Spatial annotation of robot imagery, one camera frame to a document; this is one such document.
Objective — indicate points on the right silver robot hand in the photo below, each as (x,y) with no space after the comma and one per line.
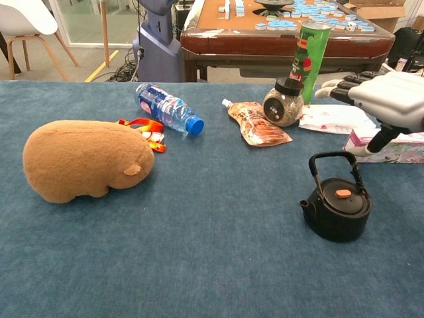
(394,99)

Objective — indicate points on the black teapot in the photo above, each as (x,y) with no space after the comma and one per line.
(338,218)

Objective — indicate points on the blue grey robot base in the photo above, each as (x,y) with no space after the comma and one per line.
(155,56)

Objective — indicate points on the pink white carton box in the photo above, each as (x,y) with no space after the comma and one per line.
(407,149)

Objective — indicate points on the black bag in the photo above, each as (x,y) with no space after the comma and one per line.
(407,43)

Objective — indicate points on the white wet wipes pack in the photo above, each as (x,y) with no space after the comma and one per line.
(331,119)

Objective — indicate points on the blue backed mahjong tile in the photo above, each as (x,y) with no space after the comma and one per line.
(367,28)
(260,26)

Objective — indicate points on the white face mahjong tile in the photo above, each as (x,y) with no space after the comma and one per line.
(351,26)

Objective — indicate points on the cardboard box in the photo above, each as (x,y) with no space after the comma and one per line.
(381,15)

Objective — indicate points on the green chips can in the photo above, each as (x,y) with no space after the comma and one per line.
(309,56)

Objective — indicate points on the glass spice jar black lid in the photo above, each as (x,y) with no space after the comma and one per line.
(285,109)

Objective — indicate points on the brown spout pouch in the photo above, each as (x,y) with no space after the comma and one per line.
(258,126)

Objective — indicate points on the brown mahjong table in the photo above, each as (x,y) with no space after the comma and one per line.
(251,46)

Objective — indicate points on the black round dish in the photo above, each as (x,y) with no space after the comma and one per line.
(273,4)

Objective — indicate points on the blue label water bottle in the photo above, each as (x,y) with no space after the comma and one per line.
(162,106)

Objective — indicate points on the blue table cloth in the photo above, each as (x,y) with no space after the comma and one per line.
(212,265)

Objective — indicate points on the wooden pole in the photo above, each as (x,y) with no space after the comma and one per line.
(104,33)

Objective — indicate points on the brown plush capybara toy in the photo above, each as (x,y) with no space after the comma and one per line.
(83,159)

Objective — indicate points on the white chair wooden legs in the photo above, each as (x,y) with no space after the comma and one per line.
(23,16)

